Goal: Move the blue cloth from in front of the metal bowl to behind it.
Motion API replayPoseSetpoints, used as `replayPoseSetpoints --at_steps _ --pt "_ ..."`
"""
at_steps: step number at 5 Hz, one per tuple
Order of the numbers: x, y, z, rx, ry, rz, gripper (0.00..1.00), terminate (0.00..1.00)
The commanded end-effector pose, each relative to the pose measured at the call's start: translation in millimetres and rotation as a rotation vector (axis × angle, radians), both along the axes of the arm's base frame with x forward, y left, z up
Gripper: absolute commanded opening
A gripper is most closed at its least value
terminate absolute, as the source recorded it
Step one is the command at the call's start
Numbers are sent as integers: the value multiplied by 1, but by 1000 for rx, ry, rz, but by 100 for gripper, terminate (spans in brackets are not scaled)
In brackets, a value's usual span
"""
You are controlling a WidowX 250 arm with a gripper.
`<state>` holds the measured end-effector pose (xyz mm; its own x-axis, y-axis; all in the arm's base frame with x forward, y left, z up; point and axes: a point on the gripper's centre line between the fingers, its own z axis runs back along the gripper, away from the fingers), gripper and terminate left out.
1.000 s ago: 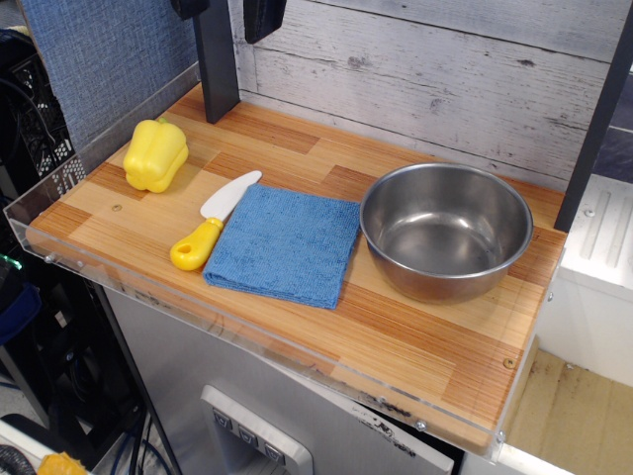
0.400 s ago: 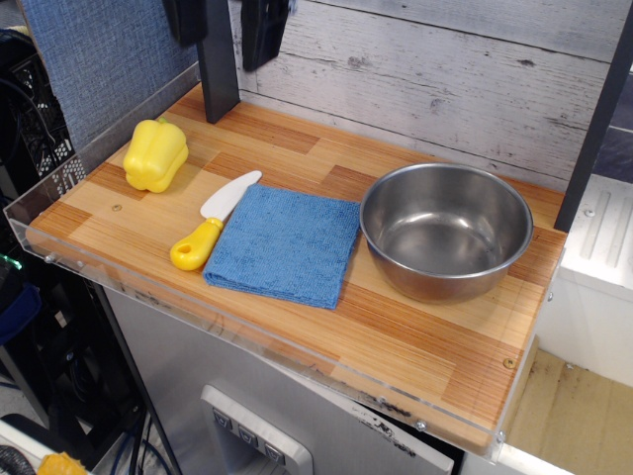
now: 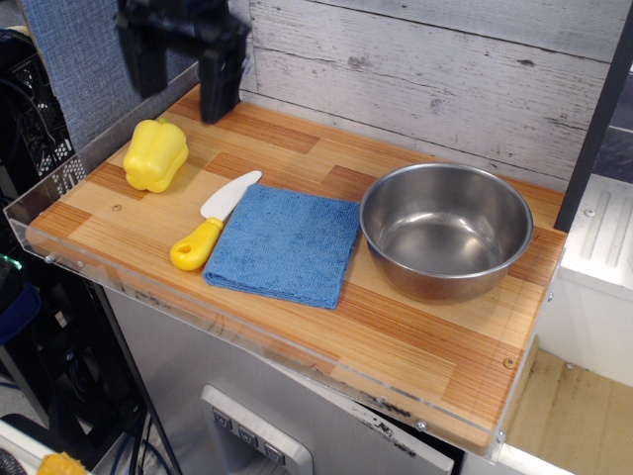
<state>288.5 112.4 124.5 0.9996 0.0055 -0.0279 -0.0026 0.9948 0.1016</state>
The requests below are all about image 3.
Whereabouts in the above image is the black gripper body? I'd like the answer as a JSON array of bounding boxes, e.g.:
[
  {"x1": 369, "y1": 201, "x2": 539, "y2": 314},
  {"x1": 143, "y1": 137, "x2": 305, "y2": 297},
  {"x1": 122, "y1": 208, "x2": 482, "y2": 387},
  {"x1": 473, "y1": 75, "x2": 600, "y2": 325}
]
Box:
[{"x1": 116, "y1": 1, "x2": 250, "y2": 49}]

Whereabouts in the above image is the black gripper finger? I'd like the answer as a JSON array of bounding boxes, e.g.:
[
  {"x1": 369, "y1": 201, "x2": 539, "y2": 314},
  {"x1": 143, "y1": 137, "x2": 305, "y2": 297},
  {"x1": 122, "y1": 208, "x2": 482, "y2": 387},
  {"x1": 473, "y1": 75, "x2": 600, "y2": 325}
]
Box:
[
  {"x1": 199, "y1": 29, "x2": 249, "y2": 124},
  {"x1": 117, "y1": 19, "x2": 167, "y2": 98}
]

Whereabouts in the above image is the yellow handled toy knife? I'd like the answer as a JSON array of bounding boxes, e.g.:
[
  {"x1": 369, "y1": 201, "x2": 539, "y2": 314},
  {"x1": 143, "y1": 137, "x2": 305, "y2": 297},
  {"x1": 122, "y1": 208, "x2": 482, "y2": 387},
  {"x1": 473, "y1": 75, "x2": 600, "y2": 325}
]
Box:
[{"x1": 170, "y1": 170, "x2": 263, "y2": 271}]

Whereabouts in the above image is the blue cloth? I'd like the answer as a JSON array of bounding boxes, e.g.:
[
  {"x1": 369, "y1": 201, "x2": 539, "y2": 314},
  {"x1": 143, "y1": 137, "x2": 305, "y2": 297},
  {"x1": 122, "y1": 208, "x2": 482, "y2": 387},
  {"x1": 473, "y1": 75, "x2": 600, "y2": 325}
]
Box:
[{"x1": 203, "y1": 184, "x2": 360, "y2": 310}]

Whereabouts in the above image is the metal bowl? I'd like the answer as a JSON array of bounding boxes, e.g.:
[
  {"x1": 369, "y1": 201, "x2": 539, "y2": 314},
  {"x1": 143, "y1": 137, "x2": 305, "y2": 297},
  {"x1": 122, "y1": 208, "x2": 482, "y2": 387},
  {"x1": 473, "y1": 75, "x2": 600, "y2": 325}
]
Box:
[{"x1": 360, "y1": 162, "x2": 534, "y2": 303}]

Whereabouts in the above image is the blue fabric panel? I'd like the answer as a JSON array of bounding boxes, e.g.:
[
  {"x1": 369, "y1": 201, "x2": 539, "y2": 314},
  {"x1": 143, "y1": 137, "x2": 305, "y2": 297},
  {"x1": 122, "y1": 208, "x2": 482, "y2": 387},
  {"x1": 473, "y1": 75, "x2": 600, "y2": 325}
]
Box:
[{"x1": 19, "y1": 0, "x2": 198, "y2": 155}]

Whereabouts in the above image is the yellow toy bell pepper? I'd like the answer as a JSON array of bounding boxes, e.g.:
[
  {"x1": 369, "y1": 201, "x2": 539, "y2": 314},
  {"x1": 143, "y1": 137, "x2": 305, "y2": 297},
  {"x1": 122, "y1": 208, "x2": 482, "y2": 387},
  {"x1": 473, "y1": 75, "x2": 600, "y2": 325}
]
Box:
[{"x1": 123, "y1": 118, "x2": 189, "y2": 193}]

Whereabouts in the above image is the black plastic crate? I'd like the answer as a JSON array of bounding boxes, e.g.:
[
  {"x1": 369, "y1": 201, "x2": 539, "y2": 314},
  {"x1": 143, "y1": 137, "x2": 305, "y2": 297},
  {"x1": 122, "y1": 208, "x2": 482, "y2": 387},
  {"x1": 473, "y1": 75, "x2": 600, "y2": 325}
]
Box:
[{"x1": 1, "y1": 53, "x2": 73, "y2": 178}]

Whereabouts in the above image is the stainless steel cabinet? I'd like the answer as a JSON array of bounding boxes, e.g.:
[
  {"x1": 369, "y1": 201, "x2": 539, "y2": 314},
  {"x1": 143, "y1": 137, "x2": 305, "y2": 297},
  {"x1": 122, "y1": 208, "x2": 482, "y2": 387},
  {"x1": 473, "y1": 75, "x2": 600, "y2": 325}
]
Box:
[{"x1": 105, "y1": 290, "x2": 463, "y2": 474}]

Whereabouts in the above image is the grey dispenser button panel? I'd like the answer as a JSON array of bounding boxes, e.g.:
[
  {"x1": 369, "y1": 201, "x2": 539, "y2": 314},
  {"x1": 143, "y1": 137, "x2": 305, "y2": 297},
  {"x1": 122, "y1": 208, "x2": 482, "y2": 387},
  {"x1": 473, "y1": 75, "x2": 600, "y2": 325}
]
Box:
[{"x1": 200, "y1": 385, "x2": 314, "y2": 474}]

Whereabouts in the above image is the yellow object at bottom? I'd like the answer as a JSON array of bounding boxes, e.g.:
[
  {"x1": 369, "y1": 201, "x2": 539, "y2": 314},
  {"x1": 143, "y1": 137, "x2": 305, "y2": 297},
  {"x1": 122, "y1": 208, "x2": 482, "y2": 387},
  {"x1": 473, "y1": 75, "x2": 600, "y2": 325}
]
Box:
[{"x1": 37, "y1": 452, "x2": 88, "y2": 475}]

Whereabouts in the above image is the white ridged appliance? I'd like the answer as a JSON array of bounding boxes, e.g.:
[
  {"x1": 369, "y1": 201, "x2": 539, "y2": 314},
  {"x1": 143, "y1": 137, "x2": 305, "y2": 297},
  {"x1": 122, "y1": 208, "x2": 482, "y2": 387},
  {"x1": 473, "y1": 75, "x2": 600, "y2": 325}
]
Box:
[{"x1": 535, "y1": 175, "x2": 632, "y2": 386}]

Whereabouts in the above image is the clear acrylic table guard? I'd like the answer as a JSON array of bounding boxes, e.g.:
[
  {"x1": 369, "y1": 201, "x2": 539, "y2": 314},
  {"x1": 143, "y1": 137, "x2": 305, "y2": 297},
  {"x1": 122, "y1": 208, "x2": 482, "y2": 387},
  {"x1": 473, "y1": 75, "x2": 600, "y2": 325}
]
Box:
[{"x1": 6, "y1": 89, "x2": 565, "y2": 460}]

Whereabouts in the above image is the dark grey right post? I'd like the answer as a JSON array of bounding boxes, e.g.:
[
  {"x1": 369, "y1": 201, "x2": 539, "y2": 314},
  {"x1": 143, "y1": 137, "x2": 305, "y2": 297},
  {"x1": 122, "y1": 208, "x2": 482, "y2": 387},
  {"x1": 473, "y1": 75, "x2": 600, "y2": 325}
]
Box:
[{"x1": 554, "y1": 5, "x2": 632, "y2": 233}]

